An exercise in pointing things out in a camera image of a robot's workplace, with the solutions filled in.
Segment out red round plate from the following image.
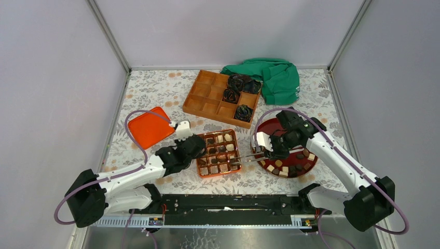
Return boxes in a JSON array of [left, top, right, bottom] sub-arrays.
[[252, 114, 318, 178]]

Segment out metal serving tongs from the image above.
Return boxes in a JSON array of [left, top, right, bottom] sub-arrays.
[[228, 153, 267, 165]]

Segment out orange box lid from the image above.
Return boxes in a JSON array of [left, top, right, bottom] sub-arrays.
[[128, 106, 175, 150]]

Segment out orange chocolate box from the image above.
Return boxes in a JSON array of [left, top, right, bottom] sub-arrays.
[[196, 129, 242, 178]]

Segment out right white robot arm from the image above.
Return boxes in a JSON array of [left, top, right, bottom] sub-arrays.
[[253, 107, 397, 231]]

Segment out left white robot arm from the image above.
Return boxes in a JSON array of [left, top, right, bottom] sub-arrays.
[[64, 135, 207, 228]]

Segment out floral table mat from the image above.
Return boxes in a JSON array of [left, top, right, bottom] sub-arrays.
[[103, 69, 346, 195]]

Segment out dark rolled fabric front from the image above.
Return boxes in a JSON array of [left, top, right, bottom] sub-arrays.
[[234, 104, 253, 122]]

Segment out dark rolled fabric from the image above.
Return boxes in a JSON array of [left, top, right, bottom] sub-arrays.
[[222, 88, 241, 104], [227, 74, 262, 94], [234, 104, 253, 122]]

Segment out green cloth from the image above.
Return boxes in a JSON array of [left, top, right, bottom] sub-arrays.
[[221, 58, 300, 105]]

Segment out wooden compartment organizer tray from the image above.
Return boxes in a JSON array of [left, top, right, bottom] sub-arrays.
[[183, 70, 260, 129]]

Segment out dark rolled fabric middle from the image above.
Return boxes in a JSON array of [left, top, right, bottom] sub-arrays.
[[222, 88, 241, 104]]

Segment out dark rolled fabric back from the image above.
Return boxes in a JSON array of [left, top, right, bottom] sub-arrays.
[[227, 74, 262, 94]]

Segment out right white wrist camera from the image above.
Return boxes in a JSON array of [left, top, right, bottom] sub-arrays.
[[252, 132, 273, 151]]

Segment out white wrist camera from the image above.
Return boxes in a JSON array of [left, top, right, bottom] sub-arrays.
[[169, 120, 194, 141], [252, 132, 273, 151]]

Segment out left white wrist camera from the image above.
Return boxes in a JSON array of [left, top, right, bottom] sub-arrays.
[[169, 120, 194, 141]]

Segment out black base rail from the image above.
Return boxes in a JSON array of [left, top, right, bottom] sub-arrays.
[[134, 194, 322, 226]]

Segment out aluminium frame rail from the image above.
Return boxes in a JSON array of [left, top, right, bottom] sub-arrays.
[[72, 212, 395, 248]]

